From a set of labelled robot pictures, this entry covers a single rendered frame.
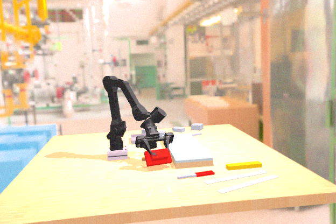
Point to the yellow rectangular bar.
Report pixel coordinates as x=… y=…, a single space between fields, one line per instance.
x=239 y=166

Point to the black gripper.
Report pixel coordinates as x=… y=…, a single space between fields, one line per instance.
x=153 y=136

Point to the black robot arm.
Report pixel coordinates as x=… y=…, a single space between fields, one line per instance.
x=118 y=126

